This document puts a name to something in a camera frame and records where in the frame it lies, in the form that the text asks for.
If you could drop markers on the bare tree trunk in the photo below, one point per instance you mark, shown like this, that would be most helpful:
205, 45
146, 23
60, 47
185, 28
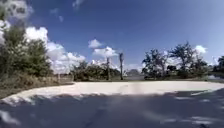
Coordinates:
107, 70
121, 66

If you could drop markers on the row of low trees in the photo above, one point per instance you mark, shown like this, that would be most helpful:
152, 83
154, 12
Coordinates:
90, 71

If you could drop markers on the pale concrete road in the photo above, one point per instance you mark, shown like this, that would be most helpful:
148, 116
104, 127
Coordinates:
116, 88

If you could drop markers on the flat grass strip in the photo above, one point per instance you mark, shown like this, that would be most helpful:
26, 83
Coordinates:
146, 79

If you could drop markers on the group of dark spreading trees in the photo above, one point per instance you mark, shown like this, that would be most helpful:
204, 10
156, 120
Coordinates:
183, 56

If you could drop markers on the group of dense green trees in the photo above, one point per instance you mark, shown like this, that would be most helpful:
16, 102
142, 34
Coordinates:
23, 56

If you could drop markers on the dry grass verge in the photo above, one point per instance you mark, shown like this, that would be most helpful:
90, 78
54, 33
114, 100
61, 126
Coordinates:
20, 84

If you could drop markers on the dark tree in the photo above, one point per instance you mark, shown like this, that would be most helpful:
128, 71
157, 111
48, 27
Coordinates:
220, 65

